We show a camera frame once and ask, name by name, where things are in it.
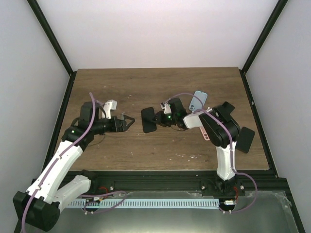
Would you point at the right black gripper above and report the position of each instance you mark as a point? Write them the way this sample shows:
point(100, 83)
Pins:
point(160, 119)

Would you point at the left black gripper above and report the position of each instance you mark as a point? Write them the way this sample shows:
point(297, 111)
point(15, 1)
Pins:
point(123, 124)

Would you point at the teal edged black phone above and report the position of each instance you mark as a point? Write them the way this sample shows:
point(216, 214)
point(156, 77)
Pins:
point(228, 107)

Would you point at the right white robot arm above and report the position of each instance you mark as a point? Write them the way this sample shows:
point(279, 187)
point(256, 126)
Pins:
point(218, 127)

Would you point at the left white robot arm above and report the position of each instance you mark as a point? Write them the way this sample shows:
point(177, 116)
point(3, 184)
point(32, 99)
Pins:
point(44, 200)

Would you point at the light blue phone case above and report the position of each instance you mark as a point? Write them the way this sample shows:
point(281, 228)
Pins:
point(198, 100)

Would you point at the pink phone case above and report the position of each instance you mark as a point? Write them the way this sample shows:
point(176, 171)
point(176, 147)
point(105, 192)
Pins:
point(204, 133)

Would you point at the light blue slotted strip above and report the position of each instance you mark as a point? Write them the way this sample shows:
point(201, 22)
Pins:
point(148, 204)

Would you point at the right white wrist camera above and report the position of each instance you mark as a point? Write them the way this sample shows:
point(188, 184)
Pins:
point(166, 108)

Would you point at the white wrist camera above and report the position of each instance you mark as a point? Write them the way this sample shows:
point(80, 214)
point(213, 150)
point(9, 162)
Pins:
point(166, 108)
point(108, 107)

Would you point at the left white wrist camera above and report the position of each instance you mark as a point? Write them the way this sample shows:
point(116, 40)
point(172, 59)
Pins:
point(108, 107)

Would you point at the black front rail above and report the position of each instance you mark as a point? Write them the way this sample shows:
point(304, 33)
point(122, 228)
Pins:
point(197, 180)

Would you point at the left black frame post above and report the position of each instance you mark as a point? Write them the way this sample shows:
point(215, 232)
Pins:
point(36, 9)

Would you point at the black frame post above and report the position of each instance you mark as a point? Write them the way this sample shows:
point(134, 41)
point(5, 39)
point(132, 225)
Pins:
point(36, 9)
point(276, 12)

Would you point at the right black frame post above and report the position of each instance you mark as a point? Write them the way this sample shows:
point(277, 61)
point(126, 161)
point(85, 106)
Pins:
point(276, 12)

